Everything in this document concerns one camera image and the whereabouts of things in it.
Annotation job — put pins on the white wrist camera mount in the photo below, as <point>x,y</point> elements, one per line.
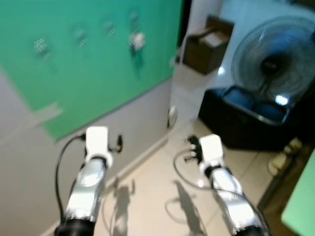
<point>211,150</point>
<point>97,140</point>

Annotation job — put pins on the oval silver mirror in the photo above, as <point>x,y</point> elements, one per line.
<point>172,117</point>

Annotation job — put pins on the clear adhesive wall hook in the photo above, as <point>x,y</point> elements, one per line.
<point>134,19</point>
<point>109,27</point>
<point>42,46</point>

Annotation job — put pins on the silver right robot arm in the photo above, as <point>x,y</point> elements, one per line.
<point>231,196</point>

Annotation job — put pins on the green wall sheet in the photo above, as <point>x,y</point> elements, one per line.
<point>88,78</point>

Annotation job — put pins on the black standing fan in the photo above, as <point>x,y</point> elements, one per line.
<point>273,64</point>

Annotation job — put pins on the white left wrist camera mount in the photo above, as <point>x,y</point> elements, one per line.
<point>97,140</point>

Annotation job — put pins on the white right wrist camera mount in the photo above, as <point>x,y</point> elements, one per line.
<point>211,150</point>

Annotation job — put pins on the green board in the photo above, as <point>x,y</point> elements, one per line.
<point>301,206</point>

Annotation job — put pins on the grey tape strip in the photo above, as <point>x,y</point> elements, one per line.
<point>49,113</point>

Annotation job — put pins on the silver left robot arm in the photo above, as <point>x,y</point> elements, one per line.
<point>88,191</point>

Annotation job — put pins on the brown open cardboard box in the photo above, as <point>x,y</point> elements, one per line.
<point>206,49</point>

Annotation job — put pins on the black bin with blue inside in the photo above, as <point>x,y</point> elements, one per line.
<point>231,128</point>

